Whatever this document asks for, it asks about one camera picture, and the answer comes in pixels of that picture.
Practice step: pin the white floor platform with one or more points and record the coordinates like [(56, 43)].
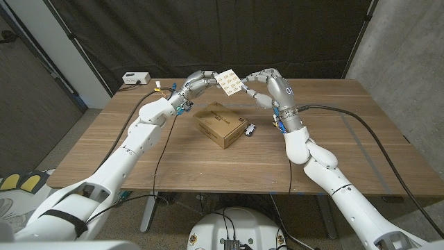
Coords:
[(29, 203)]

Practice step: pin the white power socket box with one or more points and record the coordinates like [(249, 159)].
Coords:
[(136, 78)]

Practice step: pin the white postage stamp sheet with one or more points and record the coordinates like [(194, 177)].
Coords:
[(229, 82)]

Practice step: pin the small white toy car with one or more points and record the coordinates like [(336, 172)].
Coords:
[(250, 130)]

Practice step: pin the black torso port module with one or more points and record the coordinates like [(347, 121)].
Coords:
[(231, 244)]

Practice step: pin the grey table leg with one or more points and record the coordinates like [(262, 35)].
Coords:
[(326, 215), (148, 217)]

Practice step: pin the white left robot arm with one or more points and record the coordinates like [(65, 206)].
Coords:
[(145, 135)]

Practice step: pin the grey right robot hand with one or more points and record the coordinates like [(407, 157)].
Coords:
[(282, 97)]

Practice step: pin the brown cardboard packing box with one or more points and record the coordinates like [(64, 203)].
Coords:
[(218, 123)]

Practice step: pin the black round floor fan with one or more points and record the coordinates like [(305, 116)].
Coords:
[(170, 198)]

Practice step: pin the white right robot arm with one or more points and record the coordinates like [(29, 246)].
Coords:
[(347, 198)]

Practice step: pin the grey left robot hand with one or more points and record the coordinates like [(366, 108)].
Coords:
[(190, 88)]

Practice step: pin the teal and orange floor device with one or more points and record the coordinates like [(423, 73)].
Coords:
[(125, 198)]

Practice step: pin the black pad with yellow ovals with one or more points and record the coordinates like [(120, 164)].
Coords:
[(21, 180)]

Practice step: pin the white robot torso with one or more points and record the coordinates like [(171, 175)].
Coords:
[(239, 225)]

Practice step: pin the black backdrop curtain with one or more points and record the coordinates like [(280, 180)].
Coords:
[(222, 34)]

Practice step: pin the black backdrop stand pole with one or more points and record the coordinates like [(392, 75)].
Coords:
[(368, 18), (71, 35)]

